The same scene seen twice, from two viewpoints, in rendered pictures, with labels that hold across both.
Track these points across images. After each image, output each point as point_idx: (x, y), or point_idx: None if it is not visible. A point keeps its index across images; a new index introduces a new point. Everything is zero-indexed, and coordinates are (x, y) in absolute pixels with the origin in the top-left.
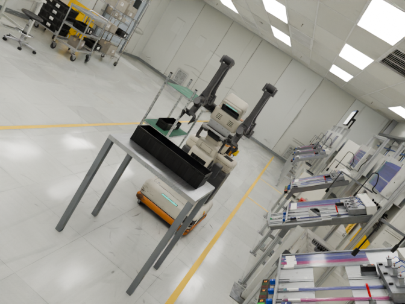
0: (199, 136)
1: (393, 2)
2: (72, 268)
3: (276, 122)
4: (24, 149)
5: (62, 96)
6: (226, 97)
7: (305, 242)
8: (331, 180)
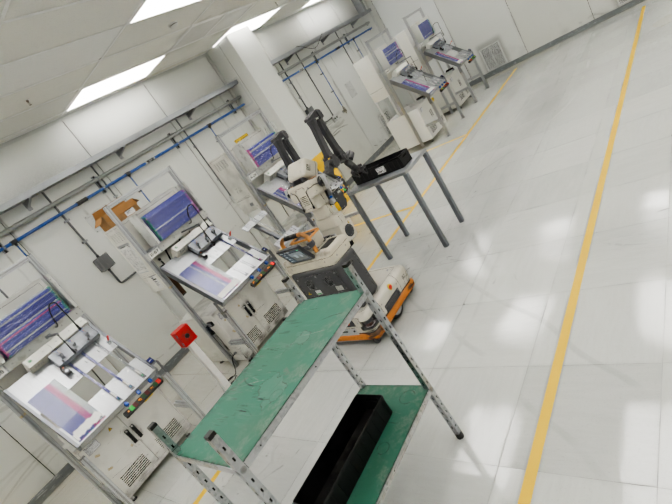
0: (328, 245)
1: (0, 40)
2: (442, 218)
3: None
4: (545, 228)
5: None
6: (312, 160)
7: (237, 293)
8: (85, 353)
